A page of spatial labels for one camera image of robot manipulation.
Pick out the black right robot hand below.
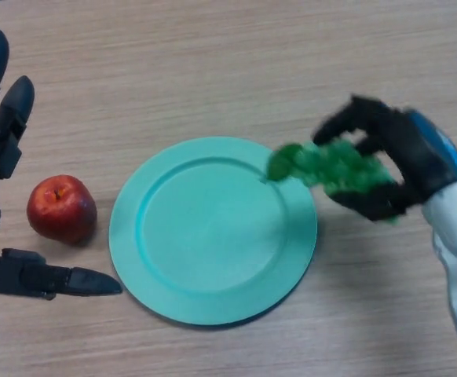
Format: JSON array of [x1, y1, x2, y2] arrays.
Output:
[[311, 93, 457, 223]]

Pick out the green grapes bunch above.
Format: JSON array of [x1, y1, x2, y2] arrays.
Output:
[[265, 141, 404, 227]]

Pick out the teal round plate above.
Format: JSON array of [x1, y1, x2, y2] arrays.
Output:
[[108, 136, 318, 327]]

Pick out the red apple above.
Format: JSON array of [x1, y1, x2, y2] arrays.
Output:
[[26, 174, 98, 245]]

